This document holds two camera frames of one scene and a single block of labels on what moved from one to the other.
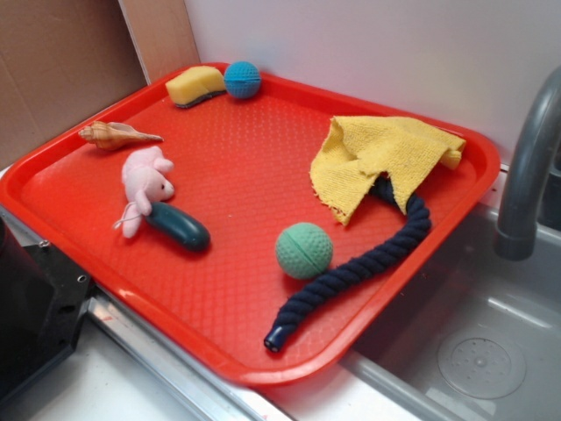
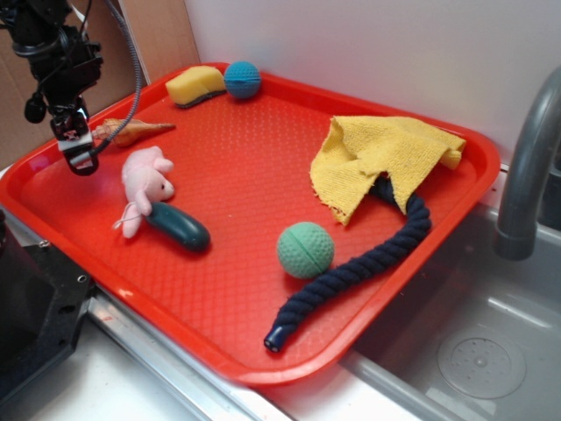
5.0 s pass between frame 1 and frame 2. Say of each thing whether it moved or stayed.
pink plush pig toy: stayed
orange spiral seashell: moved
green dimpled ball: stayed
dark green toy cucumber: stayed
